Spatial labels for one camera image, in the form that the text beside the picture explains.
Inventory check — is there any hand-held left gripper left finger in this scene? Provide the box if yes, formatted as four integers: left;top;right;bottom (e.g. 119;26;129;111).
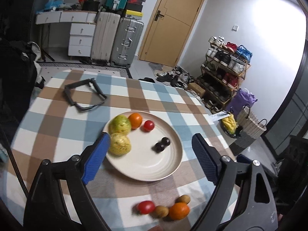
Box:
23;132;111;231

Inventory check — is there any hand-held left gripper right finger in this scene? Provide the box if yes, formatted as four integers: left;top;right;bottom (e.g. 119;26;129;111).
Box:
190;133;280;231

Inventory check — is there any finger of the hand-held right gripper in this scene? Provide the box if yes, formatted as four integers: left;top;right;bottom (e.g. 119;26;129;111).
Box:
236;153;254;165

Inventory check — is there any yellow bumpy fruit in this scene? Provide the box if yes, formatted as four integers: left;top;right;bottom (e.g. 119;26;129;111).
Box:
107;133;132;156

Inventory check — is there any yellow-green guava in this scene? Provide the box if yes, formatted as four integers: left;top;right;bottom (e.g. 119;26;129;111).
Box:
108;115;131;135

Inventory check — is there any cream round plate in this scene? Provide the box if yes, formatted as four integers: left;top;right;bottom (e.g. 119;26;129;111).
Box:
102;111;184;181

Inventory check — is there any orange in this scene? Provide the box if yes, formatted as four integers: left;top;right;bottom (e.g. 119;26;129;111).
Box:
128;113;143;129
168;202;190;220

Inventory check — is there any white waste bin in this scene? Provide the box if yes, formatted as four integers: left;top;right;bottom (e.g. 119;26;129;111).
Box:
220;123;243;139

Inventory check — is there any woven two-tone basket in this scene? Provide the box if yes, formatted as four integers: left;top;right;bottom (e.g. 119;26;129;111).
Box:
230;105;267;155

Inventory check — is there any yellow plastic bag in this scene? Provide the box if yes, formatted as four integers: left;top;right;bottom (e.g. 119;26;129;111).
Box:
221;114;239;135

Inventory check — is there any purple bag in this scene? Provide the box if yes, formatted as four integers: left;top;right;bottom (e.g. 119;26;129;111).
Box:
226;89;257;119

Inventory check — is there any dark glass door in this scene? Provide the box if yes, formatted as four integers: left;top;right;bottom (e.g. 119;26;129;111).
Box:
262;60;308;150

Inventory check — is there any small cardboard box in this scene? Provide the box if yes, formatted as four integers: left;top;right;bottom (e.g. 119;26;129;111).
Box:
187;82;206;97

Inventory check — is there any pile of dark shoes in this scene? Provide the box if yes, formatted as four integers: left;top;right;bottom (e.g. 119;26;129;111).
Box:
154;66;193;88

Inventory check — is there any black and white striped rug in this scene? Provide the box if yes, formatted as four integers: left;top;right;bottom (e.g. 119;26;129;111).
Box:
36;61;133;79

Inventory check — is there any wooden shoe rack with shoes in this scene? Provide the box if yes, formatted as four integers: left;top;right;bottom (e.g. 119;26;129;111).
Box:
202;36;253;107

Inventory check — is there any grey door mat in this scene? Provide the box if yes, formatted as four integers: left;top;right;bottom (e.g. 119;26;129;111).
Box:
148;62;164;72

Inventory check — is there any black jacket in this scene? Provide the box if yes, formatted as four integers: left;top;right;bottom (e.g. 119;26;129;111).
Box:
0;38;46;145

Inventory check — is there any white desk with drawers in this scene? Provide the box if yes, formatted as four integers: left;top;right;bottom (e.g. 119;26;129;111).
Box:
36;10;97;58

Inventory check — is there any silver suitcase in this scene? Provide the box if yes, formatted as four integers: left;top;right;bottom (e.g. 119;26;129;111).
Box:
111;17;145;68

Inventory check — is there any beige suitcase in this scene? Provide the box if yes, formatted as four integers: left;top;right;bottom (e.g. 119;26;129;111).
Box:
91;12;121;62

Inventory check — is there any white cloth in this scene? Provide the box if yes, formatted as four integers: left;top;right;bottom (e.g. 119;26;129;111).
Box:
25;41;42;62

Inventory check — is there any wooden door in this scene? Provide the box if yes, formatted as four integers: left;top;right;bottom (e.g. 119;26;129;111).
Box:
138;0;209;68

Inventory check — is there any black storage box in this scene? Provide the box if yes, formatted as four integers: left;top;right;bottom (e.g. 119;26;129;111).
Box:
82;0;101;11

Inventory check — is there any plain black shoe box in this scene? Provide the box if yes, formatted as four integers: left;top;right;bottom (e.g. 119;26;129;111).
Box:
125;4;143;12

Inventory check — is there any blue plastic bag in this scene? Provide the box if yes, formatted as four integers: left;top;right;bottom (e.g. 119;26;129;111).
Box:
44;0;64;10

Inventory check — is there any black strap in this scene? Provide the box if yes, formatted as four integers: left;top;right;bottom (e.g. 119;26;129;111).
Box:
63;78;107;113

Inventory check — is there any black braided cable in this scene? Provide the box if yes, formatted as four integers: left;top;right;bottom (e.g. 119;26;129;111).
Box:
0;125;30;199

